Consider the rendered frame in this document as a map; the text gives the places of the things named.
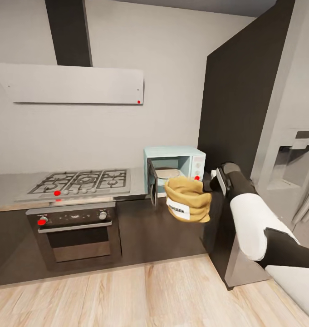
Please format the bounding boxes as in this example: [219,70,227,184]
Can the microwave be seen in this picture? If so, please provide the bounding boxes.
[143,146,206,211]

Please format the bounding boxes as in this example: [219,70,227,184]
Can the popcorn bag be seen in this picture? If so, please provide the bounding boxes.
[164,177,212,223]

